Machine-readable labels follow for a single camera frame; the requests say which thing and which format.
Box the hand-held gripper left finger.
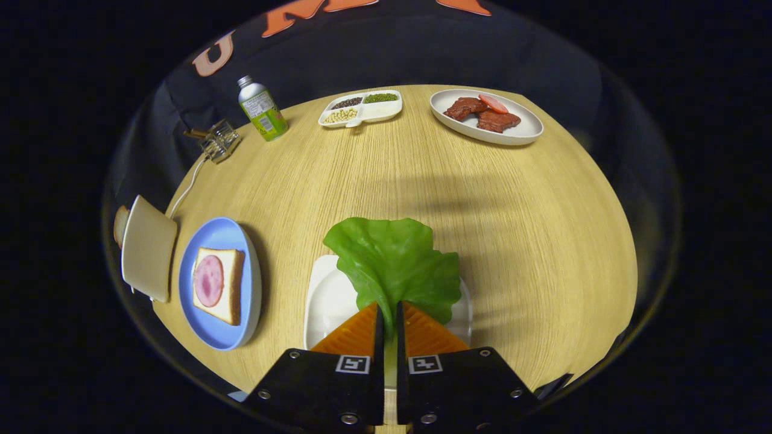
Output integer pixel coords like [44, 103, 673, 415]
[241, 303, 385, 433]

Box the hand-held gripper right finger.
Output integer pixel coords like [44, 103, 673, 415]
[396, 301, 540, 433]

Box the green lettuce leaf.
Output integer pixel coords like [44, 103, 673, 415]
[323, 217, 462, 389]

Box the white rounded square plate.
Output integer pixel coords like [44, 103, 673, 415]
[303, 254, 473, 351]

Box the blue round plate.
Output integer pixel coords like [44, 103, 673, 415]
[179, 217, 262, 351]

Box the white bread slice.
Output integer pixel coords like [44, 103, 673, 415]
[192, 247, 246, 326]

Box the pink ham slice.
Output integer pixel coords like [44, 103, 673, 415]
[194, 255, 224, 308]

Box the white toaster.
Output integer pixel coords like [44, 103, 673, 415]
[121, 195, 179, 303]

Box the white divided dish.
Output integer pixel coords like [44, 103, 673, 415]
[318, 90, 403, 128]

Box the brown meat slice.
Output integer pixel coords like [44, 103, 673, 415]
[444, 97, 488, 121]
[476, 110, 521, 133]

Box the white oval plate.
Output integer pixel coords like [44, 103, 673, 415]
[429, 89, 544, 146]

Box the silver bottle green label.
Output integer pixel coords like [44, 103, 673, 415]
[237, 75, 289, 142]

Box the black backdrop cloth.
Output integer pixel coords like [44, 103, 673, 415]
[101, 0, 683, 398]

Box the white toaster power cable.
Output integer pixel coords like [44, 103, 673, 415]
[168, 156, 209, 219]

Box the metal wire utensil basket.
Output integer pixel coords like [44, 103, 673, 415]
[202, 119, 242, 163]

